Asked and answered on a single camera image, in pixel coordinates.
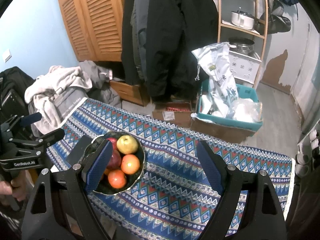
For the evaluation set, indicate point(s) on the grey rack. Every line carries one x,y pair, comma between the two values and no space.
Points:
305,132

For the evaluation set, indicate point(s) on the white storage box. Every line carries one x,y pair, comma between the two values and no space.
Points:
245,67

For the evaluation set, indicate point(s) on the teal plastic basket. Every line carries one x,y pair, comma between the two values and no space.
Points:
225,122

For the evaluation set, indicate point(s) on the white printed rice bag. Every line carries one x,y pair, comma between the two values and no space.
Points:
220,80

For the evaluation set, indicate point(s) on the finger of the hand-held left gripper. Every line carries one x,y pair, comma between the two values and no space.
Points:
31,118
52,135

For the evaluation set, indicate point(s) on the grey garment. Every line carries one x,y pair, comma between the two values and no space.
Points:
92,75

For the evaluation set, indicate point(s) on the white plastic bag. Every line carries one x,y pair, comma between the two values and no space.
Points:
246,110

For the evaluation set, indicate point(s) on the metal steamer pot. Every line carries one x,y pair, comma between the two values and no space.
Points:
241,47

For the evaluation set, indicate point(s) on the blue patterned tablecloth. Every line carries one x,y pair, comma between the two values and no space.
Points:
175,167

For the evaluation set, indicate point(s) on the white wall switch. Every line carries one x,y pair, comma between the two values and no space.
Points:
7,55

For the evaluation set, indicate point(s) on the small cardboard box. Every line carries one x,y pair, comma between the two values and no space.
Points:
180,120

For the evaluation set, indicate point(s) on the black suitcase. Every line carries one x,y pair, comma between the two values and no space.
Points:
15,92

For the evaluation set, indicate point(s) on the white cup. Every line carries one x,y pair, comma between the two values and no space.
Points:
301,158
302,170

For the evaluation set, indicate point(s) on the dark grey hanging jacket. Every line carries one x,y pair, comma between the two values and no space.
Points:
140,42

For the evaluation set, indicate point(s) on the white pot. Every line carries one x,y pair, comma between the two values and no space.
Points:
241,20

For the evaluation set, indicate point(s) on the wooden drawer box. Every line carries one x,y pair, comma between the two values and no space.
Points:
127,92

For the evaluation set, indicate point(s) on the white fleece garment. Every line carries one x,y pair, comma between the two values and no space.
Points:
57,80

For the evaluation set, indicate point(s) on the person's left hand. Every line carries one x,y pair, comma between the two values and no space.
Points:
18,188

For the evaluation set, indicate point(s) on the black hanging coat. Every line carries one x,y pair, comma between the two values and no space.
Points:
175,30

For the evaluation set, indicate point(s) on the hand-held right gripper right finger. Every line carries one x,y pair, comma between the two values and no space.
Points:
208,165

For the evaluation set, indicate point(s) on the dark glass bowl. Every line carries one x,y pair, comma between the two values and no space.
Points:
133,180

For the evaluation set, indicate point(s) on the grey-green hanging bag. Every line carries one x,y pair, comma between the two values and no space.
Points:
275,20

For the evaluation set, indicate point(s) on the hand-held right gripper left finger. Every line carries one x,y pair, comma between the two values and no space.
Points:
100,165

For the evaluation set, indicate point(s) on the dark grey padded cloth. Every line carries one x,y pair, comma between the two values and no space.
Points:
107,97

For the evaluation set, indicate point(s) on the grey lettered cloth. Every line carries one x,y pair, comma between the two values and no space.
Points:
70,100

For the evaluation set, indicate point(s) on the wooden louvered wardrobe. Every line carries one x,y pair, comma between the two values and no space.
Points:
95,17

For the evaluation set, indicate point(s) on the large cardboard box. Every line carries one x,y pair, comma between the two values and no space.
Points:
217,132

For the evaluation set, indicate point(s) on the red apple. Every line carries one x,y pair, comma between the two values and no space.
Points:
115,158
112,141

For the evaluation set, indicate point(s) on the wooden shelf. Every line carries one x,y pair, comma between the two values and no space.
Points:
219,5

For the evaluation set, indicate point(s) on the large orange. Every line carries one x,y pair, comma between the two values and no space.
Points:
130,164
117,179

